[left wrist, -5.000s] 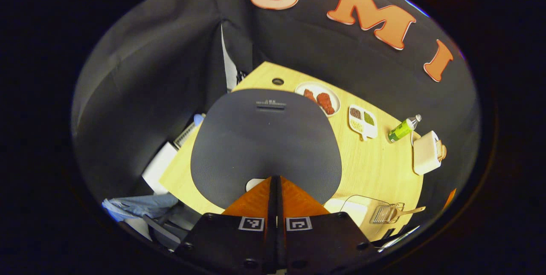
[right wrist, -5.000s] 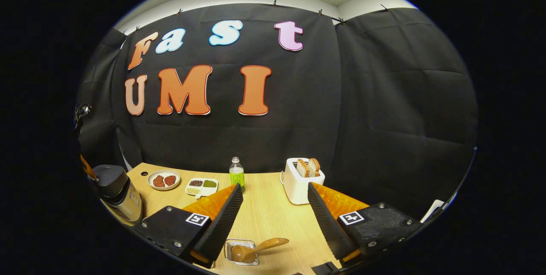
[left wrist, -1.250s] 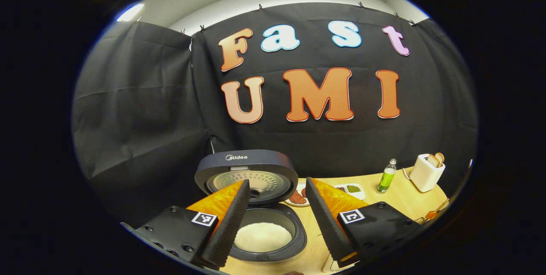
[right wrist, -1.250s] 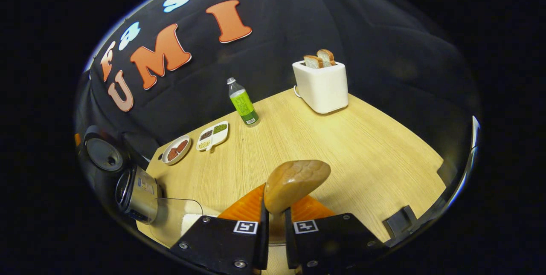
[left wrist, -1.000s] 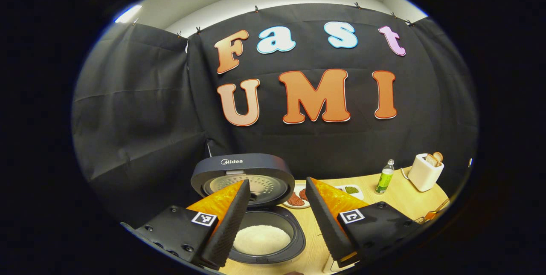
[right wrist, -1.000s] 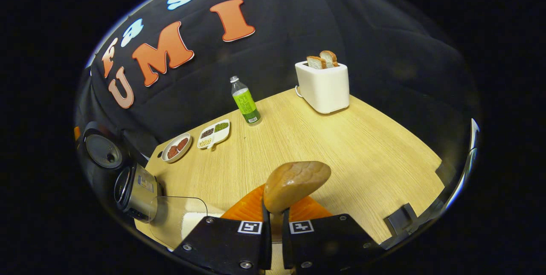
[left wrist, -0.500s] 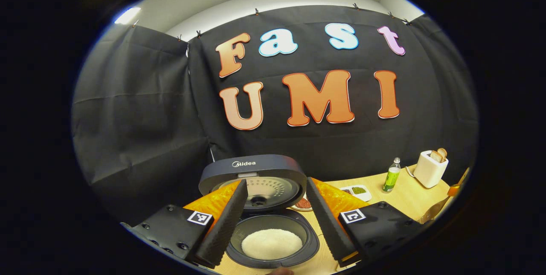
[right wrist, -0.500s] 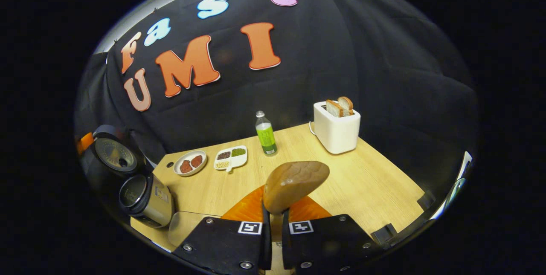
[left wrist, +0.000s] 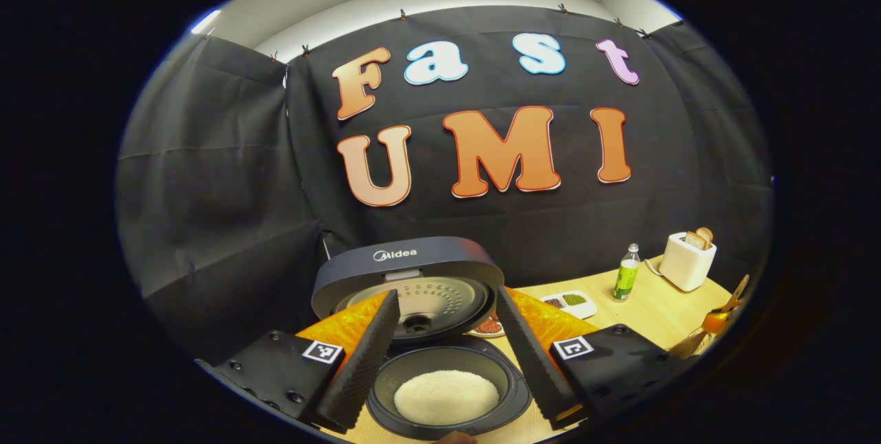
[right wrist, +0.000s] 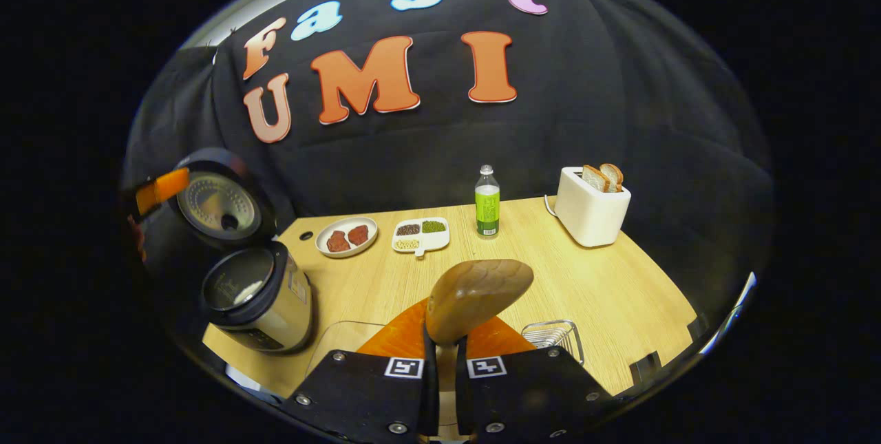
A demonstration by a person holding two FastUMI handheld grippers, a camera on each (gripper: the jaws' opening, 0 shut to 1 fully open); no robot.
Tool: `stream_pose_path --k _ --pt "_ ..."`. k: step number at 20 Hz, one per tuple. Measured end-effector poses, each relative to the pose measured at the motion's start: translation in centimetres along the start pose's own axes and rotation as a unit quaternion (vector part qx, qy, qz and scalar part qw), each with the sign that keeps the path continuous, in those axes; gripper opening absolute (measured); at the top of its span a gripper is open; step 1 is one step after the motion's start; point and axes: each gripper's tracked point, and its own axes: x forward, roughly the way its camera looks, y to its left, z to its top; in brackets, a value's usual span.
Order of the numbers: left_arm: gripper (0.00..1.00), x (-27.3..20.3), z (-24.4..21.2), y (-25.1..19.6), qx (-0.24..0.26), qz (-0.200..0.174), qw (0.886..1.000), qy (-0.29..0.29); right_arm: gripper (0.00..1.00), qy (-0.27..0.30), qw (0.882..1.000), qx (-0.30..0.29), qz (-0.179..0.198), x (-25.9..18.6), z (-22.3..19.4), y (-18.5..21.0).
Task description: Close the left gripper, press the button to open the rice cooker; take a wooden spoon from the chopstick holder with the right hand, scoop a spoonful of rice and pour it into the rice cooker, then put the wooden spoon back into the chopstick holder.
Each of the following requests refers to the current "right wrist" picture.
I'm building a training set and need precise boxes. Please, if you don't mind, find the green label water bottle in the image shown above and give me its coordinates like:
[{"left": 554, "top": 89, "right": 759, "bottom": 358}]
[{"left": 474, "top": 164, "right": 502, "bottom": 240}]

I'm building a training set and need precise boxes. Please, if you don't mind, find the dark grey rice cooker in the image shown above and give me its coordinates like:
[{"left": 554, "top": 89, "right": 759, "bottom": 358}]
[{"left": 167, "top": 147, "right": 315, "bottom": 356}]

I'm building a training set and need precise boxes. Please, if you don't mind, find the white round plate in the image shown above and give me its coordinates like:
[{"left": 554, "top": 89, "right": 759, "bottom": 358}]
[{"left": 315, "top": 215, "right": 379, "bottom": 260}]

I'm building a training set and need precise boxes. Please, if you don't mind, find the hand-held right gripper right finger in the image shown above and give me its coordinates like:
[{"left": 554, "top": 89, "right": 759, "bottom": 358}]
[{"left": 454, "top": 315, "right": 614, "bottom": 444}]

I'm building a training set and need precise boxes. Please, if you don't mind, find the white toaster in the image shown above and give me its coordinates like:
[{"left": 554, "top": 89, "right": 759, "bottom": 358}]
[{"left": 553, "top": 166, "right": 633, "bottom": 249}]

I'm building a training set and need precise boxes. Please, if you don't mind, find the wooden spoon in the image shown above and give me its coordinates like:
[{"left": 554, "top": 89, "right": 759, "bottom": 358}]
[{"left": 424, "top": 258, "right": 535, "bottom": 425}]

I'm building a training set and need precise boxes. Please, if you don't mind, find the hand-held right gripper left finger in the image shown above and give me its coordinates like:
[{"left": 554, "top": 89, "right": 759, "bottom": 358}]
[{"left": 282, "top": 299, "right": 439, "bottom": 443}]

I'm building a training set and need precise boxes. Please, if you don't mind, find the metal wire chopstick holder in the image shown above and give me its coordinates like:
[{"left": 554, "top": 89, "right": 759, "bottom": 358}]
[{"left": 521, "top": 319, "right": 586, "bottom": 367}]

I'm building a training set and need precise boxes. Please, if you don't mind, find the white rice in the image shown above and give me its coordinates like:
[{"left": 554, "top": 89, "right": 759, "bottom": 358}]
[{"left": 233, "top": 280, "right": 266, "bottom": 305}]

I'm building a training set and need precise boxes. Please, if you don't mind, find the white divided grain dish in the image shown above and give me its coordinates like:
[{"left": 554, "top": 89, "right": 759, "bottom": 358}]
[{"left": 391, "top": 216, "right": 452, "bottom": 258}]

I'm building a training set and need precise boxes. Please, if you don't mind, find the toast bread slice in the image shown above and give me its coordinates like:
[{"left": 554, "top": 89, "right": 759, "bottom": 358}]
[
  {"left": 582, "top": 164, "right": 612, "bottom": 194},
  {"left": 599, "top": 162, "right": 625, "bottom": 193}
]

